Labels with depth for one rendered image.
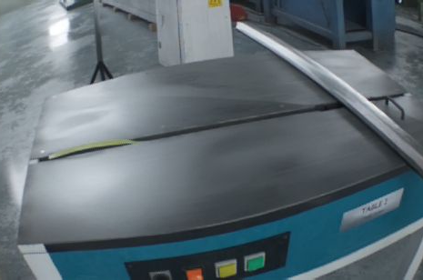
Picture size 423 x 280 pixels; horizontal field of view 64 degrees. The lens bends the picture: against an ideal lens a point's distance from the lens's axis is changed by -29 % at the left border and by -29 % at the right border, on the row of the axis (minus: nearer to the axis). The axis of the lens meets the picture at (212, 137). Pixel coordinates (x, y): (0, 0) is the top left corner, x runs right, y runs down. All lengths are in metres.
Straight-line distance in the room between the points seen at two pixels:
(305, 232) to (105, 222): 0.30
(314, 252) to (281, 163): 0.17
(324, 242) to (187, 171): 0.26
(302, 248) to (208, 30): 2.21
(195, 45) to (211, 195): 2.17
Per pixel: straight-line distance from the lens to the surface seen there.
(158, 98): 0.90
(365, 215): 0.72
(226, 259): 0.63
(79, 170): 0.72
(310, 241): 0.68
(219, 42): 2.82
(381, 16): 4.10
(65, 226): 0.61
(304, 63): 1.01
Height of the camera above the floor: 1.11
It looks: 30 degrees down
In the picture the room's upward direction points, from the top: 4 degrees counter-clockwise
